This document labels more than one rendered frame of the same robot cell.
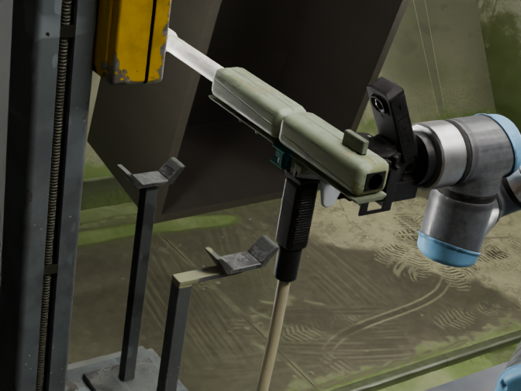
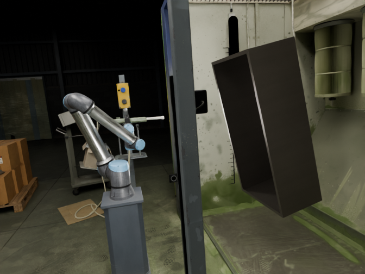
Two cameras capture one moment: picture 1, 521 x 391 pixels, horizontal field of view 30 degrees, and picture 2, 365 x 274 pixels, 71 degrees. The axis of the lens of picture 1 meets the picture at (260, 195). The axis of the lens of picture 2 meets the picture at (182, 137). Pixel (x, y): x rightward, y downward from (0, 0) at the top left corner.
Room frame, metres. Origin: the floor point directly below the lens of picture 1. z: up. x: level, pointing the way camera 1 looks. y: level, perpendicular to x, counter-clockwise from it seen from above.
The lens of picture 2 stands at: (2.62, -2.03, 1.38)
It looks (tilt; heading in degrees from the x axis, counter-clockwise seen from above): 9 degrees down; 116
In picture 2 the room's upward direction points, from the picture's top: 4 degrees counter-clockwise
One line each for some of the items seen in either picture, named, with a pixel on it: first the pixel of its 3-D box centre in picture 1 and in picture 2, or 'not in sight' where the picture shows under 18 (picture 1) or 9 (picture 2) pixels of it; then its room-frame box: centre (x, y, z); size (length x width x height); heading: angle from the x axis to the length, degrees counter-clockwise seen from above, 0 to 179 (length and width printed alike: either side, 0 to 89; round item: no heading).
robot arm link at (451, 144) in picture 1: (426, 154); not in sight; (1.20, -0.21, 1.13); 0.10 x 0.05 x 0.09; 39
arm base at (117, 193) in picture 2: not in sight; (121, 189); (1.33, -0.54, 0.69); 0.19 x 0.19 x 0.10
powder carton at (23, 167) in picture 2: not in sight; (18, 172); (-1.68, 0.46, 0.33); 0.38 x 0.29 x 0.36; 136
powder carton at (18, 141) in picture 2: not in sight; (14, 151); (-1.66, 0.45, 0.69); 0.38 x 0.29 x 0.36; 134
